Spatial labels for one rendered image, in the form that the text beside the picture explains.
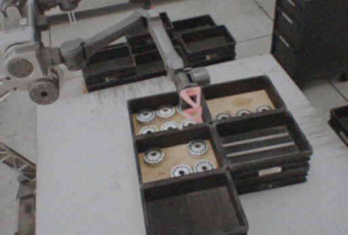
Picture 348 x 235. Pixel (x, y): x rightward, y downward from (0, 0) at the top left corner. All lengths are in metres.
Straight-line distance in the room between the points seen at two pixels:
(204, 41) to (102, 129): 1.38
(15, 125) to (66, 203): 1.74
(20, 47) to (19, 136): 1.99
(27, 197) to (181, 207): 1.28
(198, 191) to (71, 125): 0.97
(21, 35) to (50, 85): 0.37
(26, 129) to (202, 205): 2.19
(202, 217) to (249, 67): 1.28
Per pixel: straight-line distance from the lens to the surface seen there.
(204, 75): 1.44
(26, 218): 2.77
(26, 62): 1.69
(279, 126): 2.18
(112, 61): 3.33
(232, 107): 2.27
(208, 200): 1.86
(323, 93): 3.74
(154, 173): 1.97
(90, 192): 2.14
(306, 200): 2.07
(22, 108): 3.94
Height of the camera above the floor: 2.35
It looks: 41 degrees down
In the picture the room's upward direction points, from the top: 6 degrees counter-clockwise
